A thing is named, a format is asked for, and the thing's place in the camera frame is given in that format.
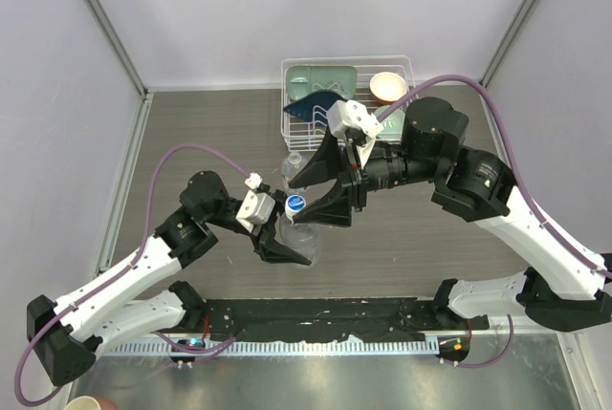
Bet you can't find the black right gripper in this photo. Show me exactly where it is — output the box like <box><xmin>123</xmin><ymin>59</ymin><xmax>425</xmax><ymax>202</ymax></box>
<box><xmin>288</xmin><ymin>124</ymin><xmax>443</xmax><ymax>228</ymax></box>

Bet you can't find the blue white bottle cap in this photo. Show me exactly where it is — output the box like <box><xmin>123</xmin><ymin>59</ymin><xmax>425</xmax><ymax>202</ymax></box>
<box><xmin>285</xmin><ymin>194</ymin><xmax>306</xmax><ymax>217</ymax></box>

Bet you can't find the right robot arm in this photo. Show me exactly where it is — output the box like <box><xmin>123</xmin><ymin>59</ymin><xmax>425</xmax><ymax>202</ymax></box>
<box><xmin>290</xmin><ymin>97</ymin><xmax>611</xmax><ymax>332</ymax></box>

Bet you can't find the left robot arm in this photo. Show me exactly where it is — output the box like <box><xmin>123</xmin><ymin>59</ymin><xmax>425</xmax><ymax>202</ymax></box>
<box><xmin>26</xmin><ymin>171</ymin><xmax>311</xmax><ymax>387</ymax></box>

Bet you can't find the labelled clear plastic bottle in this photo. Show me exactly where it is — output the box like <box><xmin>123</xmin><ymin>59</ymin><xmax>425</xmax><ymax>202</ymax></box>
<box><xmin>281</xmin><ymin>151</ymin><xmax>307</xmax><ymax>193</ymax></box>

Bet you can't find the dark blue leaf plate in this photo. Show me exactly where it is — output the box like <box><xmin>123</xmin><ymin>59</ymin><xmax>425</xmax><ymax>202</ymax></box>
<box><xmin>283</xmin><ymin>90</ymin><xmax>345</xmax><ymax>126</ymax></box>

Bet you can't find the green round bowl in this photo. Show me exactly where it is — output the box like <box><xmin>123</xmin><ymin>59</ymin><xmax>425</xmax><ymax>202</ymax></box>
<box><xmin>377</xmin><ymin>108</ymin><xmax>405</xmax><ymax>143</ymax></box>

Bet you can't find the green rectangular tray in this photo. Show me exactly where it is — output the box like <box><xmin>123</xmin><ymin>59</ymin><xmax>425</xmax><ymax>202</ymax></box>
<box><xmin>285</xmin><ymin>65</ymin><xmax>358</xmax><ymax>101</ymax></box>

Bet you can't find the orange bowl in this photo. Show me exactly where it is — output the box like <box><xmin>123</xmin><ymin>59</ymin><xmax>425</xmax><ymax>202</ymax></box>
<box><xmin>369</xmin><ymin>72</ymin><xmax>408</xmax><ymax>104</ymax></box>

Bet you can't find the pink cup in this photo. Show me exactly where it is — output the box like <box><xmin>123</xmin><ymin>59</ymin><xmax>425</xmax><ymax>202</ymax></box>
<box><xmin>93</xmin><ymin>396</ymin><xmax>118</xmax><ymax>410</ymax></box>

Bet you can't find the beige cup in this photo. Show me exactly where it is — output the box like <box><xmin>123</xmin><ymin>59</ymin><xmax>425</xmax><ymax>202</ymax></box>
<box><xmin>64</xmin><ymin>396</ymin><xmax>103</xmax><ymax>410</ymax></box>

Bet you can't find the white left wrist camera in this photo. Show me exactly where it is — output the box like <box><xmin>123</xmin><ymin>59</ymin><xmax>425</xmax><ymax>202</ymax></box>
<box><xmin>235</xmin><ymin>173</ymin><xmax>275</xmax><ymax>233</ymax></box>

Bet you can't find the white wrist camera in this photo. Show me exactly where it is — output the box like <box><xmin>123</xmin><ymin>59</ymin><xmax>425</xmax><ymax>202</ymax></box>
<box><xmin>327</xmin><ymin>99</ymin><xmax>383</xmax><ymax>167</ymax></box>
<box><xmin>235</xmin><ymin>173</ymin><xmax>275</xmax><ymax>233</ymax></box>

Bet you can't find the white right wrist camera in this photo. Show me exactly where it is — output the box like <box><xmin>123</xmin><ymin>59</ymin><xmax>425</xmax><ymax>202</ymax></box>
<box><xmin>327</xmin><ymin>99</ymin><xmax>383</xmax><ymax>167</ymax></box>

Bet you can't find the white wire dish rack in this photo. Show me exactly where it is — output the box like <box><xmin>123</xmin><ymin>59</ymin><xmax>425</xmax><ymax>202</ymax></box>
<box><xmin>280</xmin><ymin>55</ymin><xmax>417</xmax><ymax>152</ymax></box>

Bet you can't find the perforated cable duct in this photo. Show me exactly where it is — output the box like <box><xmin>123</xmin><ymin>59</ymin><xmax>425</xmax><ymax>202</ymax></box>
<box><xmin>103</xmin><ymin>335</ymin><xmax>439</xmax><ymax>357</ymax></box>

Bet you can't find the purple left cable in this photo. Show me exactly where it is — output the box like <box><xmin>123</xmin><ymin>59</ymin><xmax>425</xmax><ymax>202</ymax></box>
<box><xmin>13</xmin><ymin>143</ymin><xmax>252</xmax><ymax>406</ymax></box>

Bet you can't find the purple cable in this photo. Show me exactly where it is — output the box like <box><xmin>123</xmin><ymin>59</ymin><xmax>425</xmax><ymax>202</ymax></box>
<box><xmin>382</xmin><ymin>74</ymin><xmax>612</xmax><ymax>369</ymax></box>
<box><xmin>13</xmin><ymin>143</ymin><xmax>252</xmax><ymax>406</ymax></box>

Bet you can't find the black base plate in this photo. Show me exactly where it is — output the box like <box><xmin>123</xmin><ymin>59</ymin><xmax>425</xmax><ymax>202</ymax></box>
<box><xmin>147</xmin><ymin>296</ymin><xmax>492</xmax><ymax>345</ymax></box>

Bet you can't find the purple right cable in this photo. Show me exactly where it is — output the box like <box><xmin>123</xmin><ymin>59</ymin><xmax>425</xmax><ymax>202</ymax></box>
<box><xmin>382</xmin><ymin>74</ymin><xmax>612</xmax><ymax>369</ymax></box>

